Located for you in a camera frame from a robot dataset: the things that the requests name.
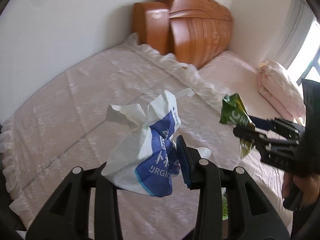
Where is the green yellow snack pouch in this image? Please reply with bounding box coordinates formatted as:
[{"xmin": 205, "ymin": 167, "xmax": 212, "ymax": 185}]
[{"xmin": 219, "ymin": 93, "xmax": 256, "ymax": 159}]

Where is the blue white bag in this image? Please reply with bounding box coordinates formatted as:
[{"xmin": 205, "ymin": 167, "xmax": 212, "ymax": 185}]
[{"xmin": 101, "ymin": 88, "xmax": 194, "ymax": 197}]

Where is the green plastic trash basket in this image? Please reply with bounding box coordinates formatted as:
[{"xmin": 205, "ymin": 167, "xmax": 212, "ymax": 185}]
[{"xmin": 222, "ymin": 192, "xmax": 228, "ymax": 220}]

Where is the person's right hand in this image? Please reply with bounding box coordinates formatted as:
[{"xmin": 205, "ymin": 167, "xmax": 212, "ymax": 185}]
[{"xmin": 282, "ymin": 172, "xmax": 319, "ymax": 207}]

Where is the folded pink blanket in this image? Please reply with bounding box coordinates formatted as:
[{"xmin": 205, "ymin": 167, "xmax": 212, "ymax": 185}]
[{"xmin": 257, "ymin": 75, "xmax": 305, "ymax": 122}]

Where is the pink bed sheet mattress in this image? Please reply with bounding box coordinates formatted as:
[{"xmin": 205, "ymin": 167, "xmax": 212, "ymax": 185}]
[{"xmin": 198, "ymin": 50, "xmax": 303, "ymax": 230}]

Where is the dark framed window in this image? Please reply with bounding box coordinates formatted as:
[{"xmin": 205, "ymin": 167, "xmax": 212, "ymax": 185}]
[{"xmin": 297, "ymin": 50, "xmax": 320, "ymax": 86}]

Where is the white lace cover cloth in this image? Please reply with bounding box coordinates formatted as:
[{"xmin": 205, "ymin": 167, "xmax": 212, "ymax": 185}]
[{"xmin": 1, "ymin": 34, "xmax": 232, "ymax": 227}]

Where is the white radiator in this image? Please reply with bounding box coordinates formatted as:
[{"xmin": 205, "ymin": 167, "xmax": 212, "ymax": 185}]
[{"xmin": 266, "ymin": 0, "xmax": 316, "ymax": 69}]

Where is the orange wooden headboard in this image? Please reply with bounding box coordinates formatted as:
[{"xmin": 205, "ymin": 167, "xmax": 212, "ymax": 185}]
[{"xmin": 168, "ymin": 0, "xmax": 233, "ymax": 69}]

